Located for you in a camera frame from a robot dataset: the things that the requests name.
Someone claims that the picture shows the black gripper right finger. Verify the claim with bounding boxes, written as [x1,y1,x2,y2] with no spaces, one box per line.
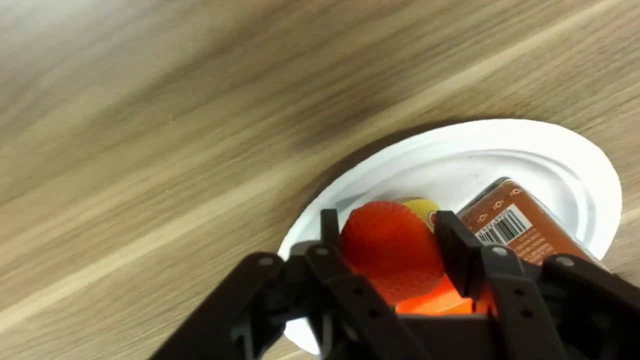
[433,209,640,360]

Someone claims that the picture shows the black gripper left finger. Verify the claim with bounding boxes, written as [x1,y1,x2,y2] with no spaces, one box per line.
[150,208,437,360]

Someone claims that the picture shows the white round plate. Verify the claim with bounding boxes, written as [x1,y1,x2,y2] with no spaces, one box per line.
[277,115,625,358]

